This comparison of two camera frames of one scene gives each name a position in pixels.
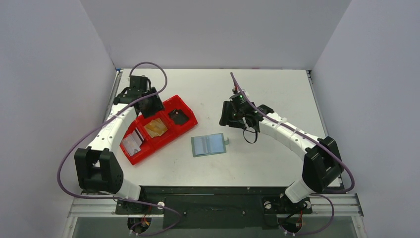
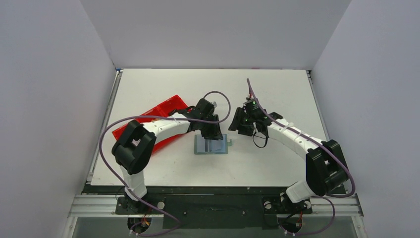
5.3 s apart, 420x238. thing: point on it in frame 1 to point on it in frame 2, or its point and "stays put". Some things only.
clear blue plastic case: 208,144 stays put
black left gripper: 157,107 to 214,134
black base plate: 218,207 stays put
